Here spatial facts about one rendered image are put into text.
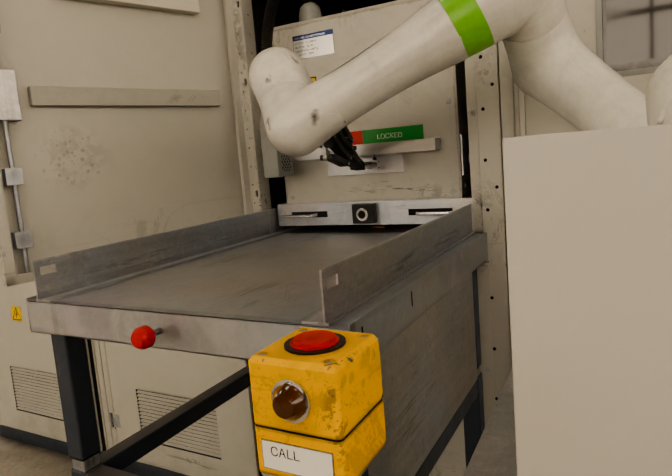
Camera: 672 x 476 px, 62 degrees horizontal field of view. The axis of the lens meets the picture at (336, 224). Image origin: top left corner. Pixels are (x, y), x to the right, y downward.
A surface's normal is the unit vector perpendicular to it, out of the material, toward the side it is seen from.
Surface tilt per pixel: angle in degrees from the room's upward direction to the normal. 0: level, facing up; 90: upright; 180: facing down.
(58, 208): 90
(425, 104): 90
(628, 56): 90
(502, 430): 0
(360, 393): 89
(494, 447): 0
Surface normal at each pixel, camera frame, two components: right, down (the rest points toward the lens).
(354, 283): 0.88, -0.01
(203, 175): 0.70, 0.03
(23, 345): -0.48, 0.15
